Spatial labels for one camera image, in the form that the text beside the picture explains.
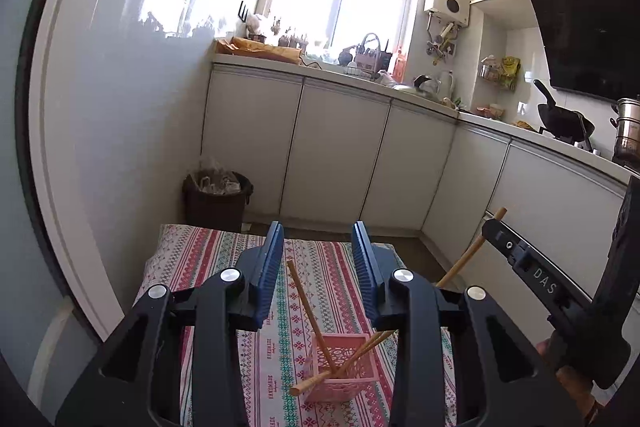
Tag pink plastic basket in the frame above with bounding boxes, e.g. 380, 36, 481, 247
302, 331, 384, 404

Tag dark trash bin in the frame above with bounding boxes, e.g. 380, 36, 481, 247
182, 156, 255, 233

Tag wall spice rack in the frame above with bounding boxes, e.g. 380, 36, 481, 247
479, 55, 521, 92

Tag white base cabinets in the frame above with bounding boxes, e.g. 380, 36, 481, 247
202, 64, 640, 359

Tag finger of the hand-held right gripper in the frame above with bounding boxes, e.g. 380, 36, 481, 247
481, 213, 602, 324

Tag black range hood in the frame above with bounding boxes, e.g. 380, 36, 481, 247
522, 0, 640, 103

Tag stacked steel pots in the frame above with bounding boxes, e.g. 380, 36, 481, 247
609, 95, 640, 168

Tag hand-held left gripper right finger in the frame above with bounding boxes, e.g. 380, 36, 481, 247
350, 220, 584, 427

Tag water heater pipes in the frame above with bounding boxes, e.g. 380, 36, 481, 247
425, 14, 459, 68

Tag white kitchen countertop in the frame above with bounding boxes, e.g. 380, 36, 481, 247
212, 51, 640, 188

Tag wooden chopstick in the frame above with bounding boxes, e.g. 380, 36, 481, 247
285, 259, 337, 373
433, 206, 509, 288
289, 329, 397, 398
332, 331, 386, 379

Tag black wok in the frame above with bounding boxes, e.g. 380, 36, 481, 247
532, 79, 596, 143

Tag gas stove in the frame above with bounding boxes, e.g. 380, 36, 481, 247
539, 126, 601, 153

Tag orange bottle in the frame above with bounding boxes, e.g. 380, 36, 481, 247
392, 44, 409, 80

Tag yellow paper bag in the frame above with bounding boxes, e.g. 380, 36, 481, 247
214, 35, 306, 64

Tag white kettle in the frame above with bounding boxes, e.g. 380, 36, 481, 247
437, 70, 457, 103

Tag patterned striped tablecloth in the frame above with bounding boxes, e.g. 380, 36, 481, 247
134, 222, 459, 427

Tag person's right hand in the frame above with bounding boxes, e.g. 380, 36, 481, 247
536, 338, 601, 425

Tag glass panel door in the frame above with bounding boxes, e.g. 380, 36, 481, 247
0, 0, 101, 413

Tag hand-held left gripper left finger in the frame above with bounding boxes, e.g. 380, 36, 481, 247
54, 220, 286, 427

